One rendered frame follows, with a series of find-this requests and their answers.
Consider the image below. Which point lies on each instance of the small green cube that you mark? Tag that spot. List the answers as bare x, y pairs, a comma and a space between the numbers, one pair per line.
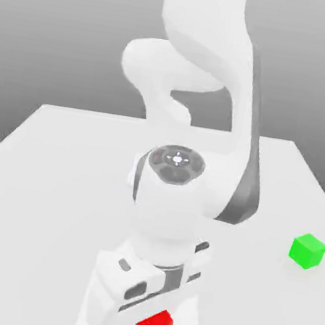
307, 251

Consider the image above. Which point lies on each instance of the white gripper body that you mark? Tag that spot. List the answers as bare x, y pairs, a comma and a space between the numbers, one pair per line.
109, 319

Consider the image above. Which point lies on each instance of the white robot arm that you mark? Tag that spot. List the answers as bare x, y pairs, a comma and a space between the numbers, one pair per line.
172, 216

